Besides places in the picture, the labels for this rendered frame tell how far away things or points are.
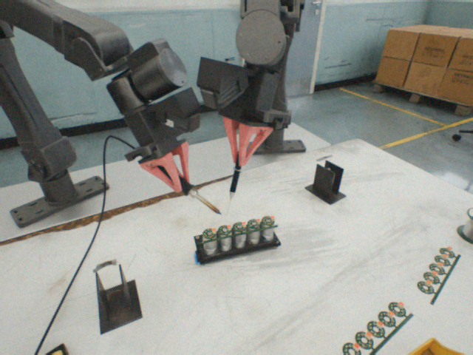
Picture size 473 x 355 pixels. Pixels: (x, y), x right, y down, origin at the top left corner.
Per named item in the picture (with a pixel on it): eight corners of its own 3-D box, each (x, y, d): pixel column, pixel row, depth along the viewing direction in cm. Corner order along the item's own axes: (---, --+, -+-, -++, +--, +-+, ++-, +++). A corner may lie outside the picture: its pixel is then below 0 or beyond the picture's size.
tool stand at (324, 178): (325, 197, 76) (312, 158, 75) (357, 196, 67) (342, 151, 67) (310, 205, 73) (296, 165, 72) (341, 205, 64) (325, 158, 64)
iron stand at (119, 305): (141, 304, 50) (127, 250, 50) (143, 324, 42) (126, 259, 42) (104, 319, 48) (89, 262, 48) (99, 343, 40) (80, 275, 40)
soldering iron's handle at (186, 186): (193, 191, 53) (140, 151, 55) (196, 183, 52) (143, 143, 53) (185, 199, 52) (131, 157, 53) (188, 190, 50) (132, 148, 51)
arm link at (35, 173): (73, 143, 64) (53, 139, 66) (38, 161, 57) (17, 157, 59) (81, 166, 68) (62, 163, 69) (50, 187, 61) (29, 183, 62)
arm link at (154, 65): (197, 78, 47) (157, -1, 42) (171, 93, 40) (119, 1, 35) (148, 103, 52) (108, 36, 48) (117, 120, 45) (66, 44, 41)
